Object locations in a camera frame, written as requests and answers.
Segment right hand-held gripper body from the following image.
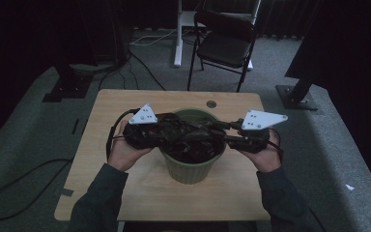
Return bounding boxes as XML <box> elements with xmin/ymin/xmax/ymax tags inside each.
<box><xmin>225</xmin><ymin>109</ymin><xmax>289</xmax><ymax>155</ymax></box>

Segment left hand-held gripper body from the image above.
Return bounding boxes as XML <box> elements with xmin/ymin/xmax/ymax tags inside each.
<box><xmin>122</xmin><ymin>102</ymin><xmax>159</xmax><ymax>151</ymax></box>

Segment black plastic trash bag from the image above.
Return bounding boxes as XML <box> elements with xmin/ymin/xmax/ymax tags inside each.
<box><xmin>122</xmin><ymin>112</ymin><xmax>228</xmax><ymax>164</ymax></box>

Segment green plastic bin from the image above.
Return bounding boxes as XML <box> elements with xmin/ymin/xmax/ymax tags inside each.
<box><xmin>158</xmin><ymin>107</ymin><xmax>228</xmax><ymax>186</ymax></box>

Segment person's right hand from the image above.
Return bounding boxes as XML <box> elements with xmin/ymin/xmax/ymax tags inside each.
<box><xmin>238</xmin><ymin>128</ymin><xmax>284</xmax><ymax>174</ymax></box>

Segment person's left hand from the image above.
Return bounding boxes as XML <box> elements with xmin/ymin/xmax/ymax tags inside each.
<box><xmin>107</xmin><ymin>120</ymin><xmax>157</xmax><ymax>172</ymax></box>

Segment black slanted stand with base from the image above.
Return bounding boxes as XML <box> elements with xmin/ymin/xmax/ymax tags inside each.
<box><xmin>275</xmin><ymin>0</ymin><xmax>324</xmax><ymax>112</ymax></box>

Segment black folding chair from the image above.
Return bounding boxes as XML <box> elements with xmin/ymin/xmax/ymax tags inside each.
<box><xmin>186</xmin><ymin>10</ymin><xmax>259</xmax><ymax>94</ymax></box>

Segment white desk leg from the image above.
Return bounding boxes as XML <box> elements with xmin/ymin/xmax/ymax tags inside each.
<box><xmin>244</xmin><ymin>0</ymin><xmax>263</xmax><ymax>72</ymax></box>
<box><xmin>173</xmin><ymin>0</ymin><xmax>186</xmax><ymax>68</ymax></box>

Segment black stand with square base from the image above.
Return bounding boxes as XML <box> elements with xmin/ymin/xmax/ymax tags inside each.
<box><xmin>42</xmin><ymin>61</ymin><xmax>95</xmax><ymax>103</ymax></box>

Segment grey tape piece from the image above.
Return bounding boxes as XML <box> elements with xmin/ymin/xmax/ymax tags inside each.
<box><xmin>58</xmin><ymin>187</ymin><xmax>75</xmax><ymax>198</ymax></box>

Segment right hand-held gripper cable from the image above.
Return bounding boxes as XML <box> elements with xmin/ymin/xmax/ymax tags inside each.
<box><xmin>266</xmin><ymin>128</ymin><xmax>285</xmax><ymax>162</ymax></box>

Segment hand-held gripper cable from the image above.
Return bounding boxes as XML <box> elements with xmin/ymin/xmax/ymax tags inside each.
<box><xmin>266</xmin><ymin>128</ymin><xmax>285</xmax><ymax>162</ymax></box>
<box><xmin>104</xmin><ymin>108</ymin><xmax>142</xmax><ymax>162</ymax></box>

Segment left hand-held gripper cable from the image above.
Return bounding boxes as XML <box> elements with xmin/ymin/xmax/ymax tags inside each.
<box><xmin>104</xmin><ymin>108</ymin><xmax>142</xmax><ymax>162</ymax></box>

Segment thin black floor cables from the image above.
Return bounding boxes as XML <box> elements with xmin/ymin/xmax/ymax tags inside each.
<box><xmin>98</xmin><ymin>50</ymin><xmax>167</xmax><ymax>92</ymax></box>

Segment white floor cable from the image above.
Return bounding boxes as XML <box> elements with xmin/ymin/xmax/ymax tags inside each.
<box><xmin>129</xmin><ymin>27</ymin><xmax>179</xmax><ymax>47</ymax></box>

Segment looped black floor cable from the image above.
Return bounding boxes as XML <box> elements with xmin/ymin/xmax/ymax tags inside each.
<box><xmin>0</xmin><ymin>158</ymin><xmax>74</xmax><ymax>222</ymax></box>

